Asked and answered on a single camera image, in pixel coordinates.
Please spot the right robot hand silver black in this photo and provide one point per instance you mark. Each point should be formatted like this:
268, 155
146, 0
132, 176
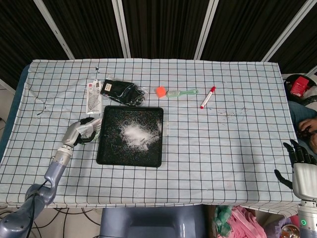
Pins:
305, 176

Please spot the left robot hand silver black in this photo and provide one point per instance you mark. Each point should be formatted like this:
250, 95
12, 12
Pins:
70, 135

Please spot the small wrapper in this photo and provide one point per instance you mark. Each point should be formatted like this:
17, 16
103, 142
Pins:
90, 129

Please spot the black square plastic tray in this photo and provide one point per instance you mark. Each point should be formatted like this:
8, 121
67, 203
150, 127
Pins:
111, 153

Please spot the person's hand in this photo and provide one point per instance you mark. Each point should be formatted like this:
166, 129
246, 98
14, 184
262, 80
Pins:
307, 124

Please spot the black packaged gloves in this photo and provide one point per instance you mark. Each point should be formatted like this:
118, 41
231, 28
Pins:
119, 93

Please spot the clear flat plastic packet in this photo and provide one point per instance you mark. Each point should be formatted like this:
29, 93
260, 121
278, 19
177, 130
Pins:
93, 101

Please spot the purple cloth piece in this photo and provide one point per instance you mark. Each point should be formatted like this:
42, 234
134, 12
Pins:
275, 228

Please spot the white powder pile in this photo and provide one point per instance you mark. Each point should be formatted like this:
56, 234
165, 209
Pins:
135, 134

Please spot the person's blue jeans leg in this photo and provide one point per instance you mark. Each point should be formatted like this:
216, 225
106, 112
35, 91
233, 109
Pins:
296, 111

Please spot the blue padded table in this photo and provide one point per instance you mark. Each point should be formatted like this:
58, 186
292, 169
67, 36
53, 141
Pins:
15, 99

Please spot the pink cloth pile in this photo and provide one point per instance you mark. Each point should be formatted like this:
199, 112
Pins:
242, 223

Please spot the red cardboard box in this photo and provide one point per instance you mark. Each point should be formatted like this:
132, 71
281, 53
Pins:
298, 85

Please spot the red black object at edge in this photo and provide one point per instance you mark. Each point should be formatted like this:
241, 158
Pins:
287, 84

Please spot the green cloth piece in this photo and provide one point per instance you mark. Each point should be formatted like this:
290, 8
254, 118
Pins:
221, 220

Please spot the orange foam cube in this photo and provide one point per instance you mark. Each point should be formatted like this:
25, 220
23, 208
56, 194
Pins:
161, 92

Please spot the white black checkered tablecloth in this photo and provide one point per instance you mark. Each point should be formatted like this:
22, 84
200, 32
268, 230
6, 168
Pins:
198, 148

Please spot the grey-blue robot torso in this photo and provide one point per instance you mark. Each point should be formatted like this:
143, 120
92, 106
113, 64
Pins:
148, 220

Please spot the white marker with red cap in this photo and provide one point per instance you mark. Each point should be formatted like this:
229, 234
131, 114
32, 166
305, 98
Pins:
207, 98

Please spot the white partition post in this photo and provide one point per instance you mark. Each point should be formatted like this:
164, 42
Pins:
205, 29
287, 29
53, 27
121, 27

